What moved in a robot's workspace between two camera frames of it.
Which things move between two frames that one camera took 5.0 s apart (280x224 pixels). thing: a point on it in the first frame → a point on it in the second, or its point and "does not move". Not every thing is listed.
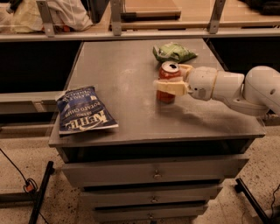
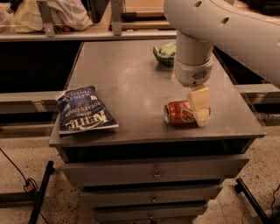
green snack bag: [173, 52] does not move
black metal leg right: [241, 187] does not move
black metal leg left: [50, 171] does not move
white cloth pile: [26, 18] does not move
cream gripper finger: [178, 87] → [199, 98]
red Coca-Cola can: [168, 70] → [180, 113]
